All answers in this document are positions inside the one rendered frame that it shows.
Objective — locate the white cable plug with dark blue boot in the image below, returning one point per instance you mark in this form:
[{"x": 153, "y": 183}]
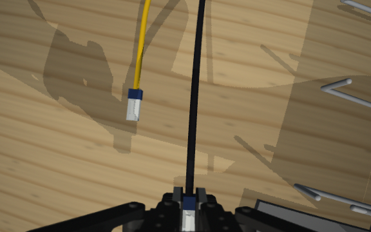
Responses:
[{"x": 134, "y": 102}]

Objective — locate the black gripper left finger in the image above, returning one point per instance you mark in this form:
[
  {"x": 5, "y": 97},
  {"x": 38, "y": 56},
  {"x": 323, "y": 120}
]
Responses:
[{"x": 133, "y": 216}]

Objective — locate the black cable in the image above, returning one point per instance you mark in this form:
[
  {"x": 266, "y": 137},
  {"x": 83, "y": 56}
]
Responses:
[{"x": 189, "y": 183}]

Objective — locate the dark grey patch panel rack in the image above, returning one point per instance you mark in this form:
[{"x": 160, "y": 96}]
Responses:
[{"x": 314, "y": 222}]

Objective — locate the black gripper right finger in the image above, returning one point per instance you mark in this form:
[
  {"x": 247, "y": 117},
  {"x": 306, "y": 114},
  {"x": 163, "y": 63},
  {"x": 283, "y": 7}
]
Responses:
[{"x": 213, "y": 218}]

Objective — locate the yellow cable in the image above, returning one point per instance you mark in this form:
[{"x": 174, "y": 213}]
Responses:
[{"x": 141, "y": 44}]

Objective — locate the white and dark blue cable plug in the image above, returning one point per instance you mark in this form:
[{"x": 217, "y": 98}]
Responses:
[{"x": 188, "y": 221}]

